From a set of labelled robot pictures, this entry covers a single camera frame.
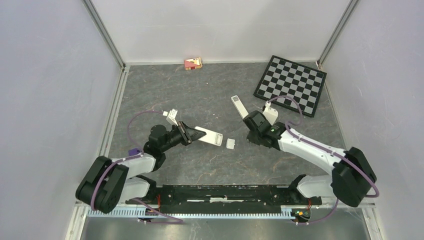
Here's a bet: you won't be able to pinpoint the purple block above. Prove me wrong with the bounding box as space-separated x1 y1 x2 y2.
128 148 141 156

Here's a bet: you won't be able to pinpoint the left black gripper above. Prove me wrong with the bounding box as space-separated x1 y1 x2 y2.
160 120 206 153

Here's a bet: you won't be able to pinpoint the slim white remote control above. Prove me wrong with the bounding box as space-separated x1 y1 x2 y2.
231 95 249 119

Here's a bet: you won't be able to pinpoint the small white battery cover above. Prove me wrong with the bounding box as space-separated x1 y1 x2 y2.
226 138 235 150

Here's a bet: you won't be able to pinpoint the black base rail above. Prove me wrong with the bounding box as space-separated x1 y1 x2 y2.
120 184 322 214

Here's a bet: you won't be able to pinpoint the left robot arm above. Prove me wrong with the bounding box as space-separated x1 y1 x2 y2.
75 121 207 214

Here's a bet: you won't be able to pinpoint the white remote red buttons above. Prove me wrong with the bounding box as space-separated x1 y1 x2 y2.
194 126 223 147

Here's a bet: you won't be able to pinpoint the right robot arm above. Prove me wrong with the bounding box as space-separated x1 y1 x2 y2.
243 110 377 207

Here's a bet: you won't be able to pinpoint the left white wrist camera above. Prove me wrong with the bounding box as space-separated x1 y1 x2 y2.
162 108 178 126

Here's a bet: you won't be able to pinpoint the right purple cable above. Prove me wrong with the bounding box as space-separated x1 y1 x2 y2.
266 95 380 226

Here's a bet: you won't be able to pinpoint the white cable duct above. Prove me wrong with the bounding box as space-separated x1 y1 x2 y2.
87 205 295 220

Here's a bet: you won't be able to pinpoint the red yellow small box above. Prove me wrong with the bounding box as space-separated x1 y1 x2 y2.
184 57 203 70

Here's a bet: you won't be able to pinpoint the black white chessboard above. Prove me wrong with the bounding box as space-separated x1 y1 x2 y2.
253 55 327 118

